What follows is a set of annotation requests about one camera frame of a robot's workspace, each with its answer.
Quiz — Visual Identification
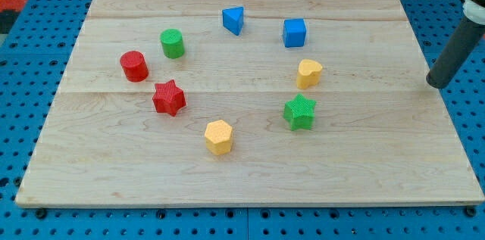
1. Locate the yellow heart block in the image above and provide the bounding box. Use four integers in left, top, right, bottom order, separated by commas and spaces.
296, 59, 324, 89

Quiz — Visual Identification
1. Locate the yellow hexagon block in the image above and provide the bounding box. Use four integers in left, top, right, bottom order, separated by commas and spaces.
205, 120, 233, 155

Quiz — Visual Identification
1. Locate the blue cube block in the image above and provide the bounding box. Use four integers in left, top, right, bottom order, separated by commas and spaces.
282, 18, 307, 48

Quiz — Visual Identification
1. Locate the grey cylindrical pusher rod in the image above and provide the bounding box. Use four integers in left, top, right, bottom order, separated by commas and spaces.
426, 17, 484, 89

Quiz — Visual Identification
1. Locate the red star block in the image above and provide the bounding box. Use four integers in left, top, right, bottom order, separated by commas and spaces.
152, 79, 186, 117

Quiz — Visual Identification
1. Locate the green star block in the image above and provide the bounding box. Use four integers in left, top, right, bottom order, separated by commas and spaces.
283, 93, 317, 131

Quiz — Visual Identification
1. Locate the green cylinder block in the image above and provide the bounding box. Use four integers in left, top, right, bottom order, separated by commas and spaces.
160, 29, 185, 59

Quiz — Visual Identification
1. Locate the wooden board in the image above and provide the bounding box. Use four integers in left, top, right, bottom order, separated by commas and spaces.
15, 0, 484, 209

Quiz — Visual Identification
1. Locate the blue triangular prism block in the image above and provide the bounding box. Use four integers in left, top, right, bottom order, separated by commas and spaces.
222, 7, 244, 36

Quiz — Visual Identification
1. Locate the red cylinder block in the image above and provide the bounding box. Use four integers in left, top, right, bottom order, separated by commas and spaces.
120, 51, 149, 83

